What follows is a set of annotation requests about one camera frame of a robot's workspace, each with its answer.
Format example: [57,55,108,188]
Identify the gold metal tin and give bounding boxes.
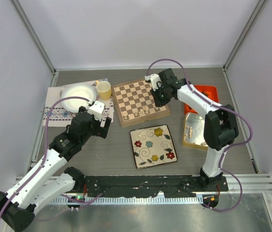
[182,113,208,151]

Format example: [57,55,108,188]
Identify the white slotted cable duct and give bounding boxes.
[48,195,204,205]

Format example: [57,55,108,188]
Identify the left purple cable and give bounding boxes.
[0,96,95,232]

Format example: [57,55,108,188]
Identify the floral square plate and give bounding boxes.
[129,125,178,169]

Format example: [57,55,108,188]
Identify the white round bowl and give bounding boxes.
[61,84,97,113]

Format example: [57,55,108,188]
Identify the dark chess pieces pile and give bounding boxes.
[201,91,209,97]

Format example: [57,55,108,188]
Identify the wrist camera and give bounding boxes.
[144,74,162,91]
[87,101,105,121]

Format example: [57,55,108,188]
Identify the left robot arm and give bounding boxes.
[0,101,111,232]

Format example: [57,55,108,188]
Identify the wooden chessboard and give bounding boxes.
[112,79,170,127]

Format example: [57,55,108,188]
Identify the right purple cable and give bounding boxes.
[146,58,254,212]

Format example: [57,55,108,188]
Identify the yellow mug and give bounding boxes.
[96,81,112,101]

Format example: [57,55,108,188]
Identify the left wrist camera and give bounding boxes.
[87,101,105,121]

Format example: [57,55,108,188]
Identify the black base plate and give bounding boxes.
[53,174,229,198]

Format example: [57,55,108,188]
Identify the purple cable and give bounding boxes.
[0,96,95,232]
[146,58,254,212]

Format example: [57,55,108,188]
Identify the patterned placemat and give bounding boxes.
[43,79,114,127]

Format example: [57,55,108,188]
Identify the orange plastic box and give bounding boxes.
[184,85,219,115]

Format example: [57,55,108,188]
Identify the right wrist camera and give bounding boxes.
[144,74,162,91]

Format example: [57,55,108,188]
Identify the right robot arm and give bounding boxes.
[145,69,239,191]

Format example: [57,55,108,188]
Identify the light bishop piece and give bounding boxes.
[134,109,139,116]

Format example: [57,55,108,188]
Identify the light chess pieces pile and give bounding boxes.
[184,126,193,141]

